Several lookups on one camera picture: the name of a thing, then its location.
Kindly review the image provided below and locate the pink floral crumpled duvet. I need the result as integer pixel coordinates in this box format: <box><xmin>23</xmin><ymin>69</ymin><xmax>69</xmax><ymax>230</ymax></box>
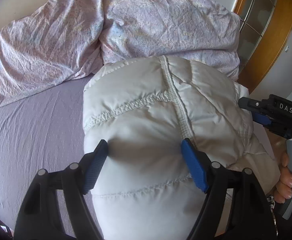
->
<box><xmin>0</xmin><ymin>0</ymin><xmax>240</xmax><ymax>107</ymax></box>

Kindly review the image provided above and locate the person's right hand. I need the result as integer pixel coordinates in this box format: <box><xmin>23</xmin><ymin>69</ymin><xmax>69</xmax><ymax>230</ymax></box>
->
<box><xmin>274</xmin><ymin>152</ymin><xmax>292</xmax><ymax>204</ymax></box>

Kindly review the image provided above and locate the lavender bed sheet mattress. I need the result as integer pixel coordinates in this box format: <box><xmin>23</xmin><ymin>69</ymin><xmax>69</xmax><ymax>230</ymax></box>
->
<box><xmin>0</xmin><ymin>77</ymin><xmax>95</xmax><ymax>229</ymax></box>

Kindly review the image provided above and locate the white puffer down jacket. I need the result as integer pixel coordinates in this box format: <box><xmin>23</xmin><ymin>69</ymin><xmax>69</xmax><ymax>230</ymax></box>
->
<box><xmin>83</xmin><ymin>56</ymin><xmax>280</xmax><ymax>239</ymax></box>

